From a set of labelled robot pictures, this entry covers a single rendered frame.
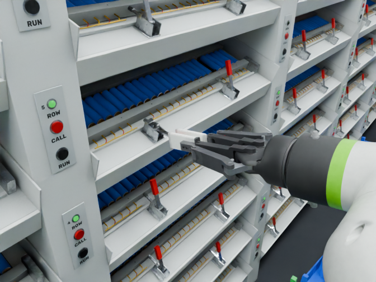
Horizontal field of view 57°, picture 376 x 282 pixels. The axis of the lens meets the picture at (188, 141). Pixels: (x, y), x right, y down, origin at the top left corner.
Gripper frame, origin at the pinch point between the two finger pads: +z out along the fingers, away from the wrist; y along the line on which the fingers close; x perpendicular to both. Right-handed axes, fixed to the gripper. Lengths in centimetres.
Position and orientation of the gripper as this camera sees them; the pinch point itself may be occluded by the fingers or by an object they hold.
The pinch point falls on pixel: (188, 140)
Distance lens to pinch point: 62.2
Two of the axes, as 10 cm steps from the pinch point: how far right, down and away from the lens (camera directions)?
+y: 6.4, -3.8, 6.7
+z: -7.6, -1.6, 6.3
